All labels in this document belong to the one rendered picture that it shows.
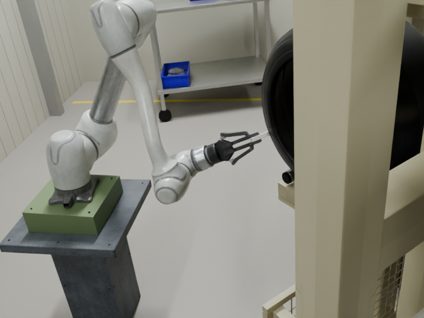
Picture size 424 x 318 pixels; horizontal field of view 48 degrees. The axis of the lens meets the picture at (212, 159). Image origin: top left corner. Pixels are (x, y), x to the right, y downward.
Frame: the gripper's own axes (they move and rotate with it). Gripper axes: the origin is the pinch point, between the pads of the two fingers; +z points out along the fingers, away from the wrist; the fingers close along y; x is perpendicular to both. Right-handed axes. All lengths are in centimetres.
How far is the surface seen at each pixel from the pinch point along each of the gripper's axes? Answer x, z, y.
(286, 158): 5.6, 7.3, 9.9
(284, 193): -2.1, 0.2, 22.6
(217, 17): -309, -72, -106
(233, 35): -317, -66, -85
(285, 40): 17.5, 22.4, -25.8
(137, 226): -94, -118, 32
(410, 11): 71, 52, -17
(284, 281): -66, -32, 80
